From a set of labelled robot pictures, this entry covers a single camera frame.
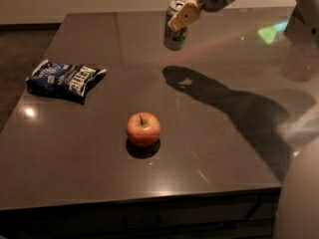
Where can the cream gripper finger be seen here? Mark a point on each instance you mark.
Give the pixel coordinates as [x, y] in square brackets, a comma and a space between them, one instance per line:
[187, 14]

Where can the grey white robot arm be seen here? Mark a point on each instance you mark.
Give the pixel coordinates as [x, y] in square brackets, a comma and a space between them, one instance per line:
[305, 11]

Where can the red yellow apple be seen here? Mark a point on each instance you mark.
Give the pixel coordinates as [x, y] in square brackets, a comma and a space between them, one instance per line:
[143, 129]

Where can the blue Kettle chips bag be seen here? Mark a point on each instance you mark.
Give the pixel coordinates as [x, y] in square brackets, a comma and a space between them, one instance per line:
[63, 81]

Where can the dark cabinet drawer fronts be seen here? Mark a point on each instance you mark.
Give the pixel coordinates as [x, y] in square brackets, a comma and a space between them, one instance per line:
[244, 215]

